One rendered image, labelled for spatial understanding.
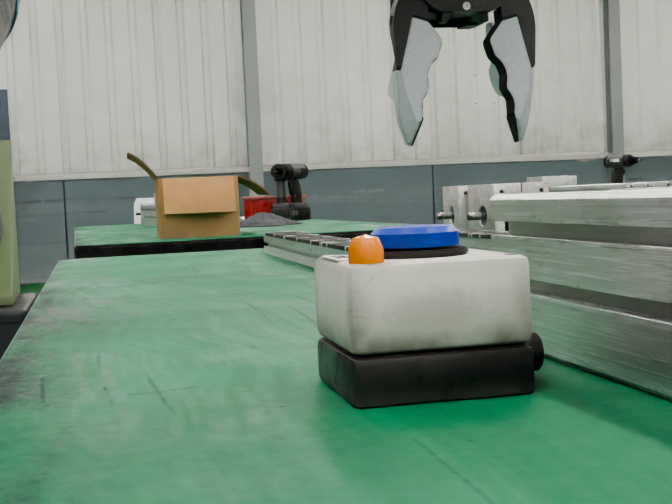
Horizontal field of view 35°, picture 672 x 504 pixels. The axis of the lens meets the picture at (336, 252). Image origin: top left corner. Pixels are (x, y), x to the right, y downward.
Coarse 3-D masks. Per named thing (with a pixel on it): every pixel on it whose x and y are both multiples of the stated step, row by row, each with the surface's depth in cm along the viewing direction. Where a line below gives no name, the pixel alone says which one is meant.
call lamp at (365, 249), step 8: (352, 240) 45; (360, 240) 45; (368, 240) 45; (376, 240) 45; (352, 248) 45; (360, 248) 44; (368, 248) 44; (376, 248) 45; (352, 256) 45; (360, 256) 44; (368, 256) 44; (376, 256) 45
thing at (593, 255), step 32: (576, 192) 51; (608, 192) 48; (640, 192) 45; (512, 224) 62; (544, 224) 57; (576, 224) 53; (608, 224) 47; (640, 224) 44; (544, 256) 55; (576, 256) 51; (608, 256) 48; (640, 256) 45; (544, 288) 58; (576, 288) 54; (608, 288) 48; (640, 288) 45; (544, 320) 55; (576, 320) 51; (608, 320) 48; (640, 320) 45; (544, 352) 55; (576, 352) 51; (608, 352) 48; (640, 352) 45; (640, 384) 45
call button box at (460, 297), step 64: (320, 256) 51; (384, 256) 47; (448, 256) 47; (512, 256) 46; (320, 320) 51; (384, 320) 44; (448, 320) 45; (512, 320) 46; (384, 384) 45; (448, 384) 45; (512, 384) 46
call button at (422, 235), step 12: (384, 228) 48; (396, 228) 47; (408, 228) 47; (420, 228) 47; (432, 228) 47; (444, 228) 47; (456, 228) 48; (384, 240) 47; (396, 240) 47; (408, 240) 47; (420, 240) 47; (432, 240) 47; (444, 240) 47; (456, 240) 48
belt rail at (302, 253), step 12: (264, 240) 176; (276, 240) 163; (288, 240) 152; (264, 252) 176; (276, 252) 164; (288, 252) 152; (300, 252) 146; (312, 252) 134; (324, 252) 127; (336, 252) 120; (312, 264) 135
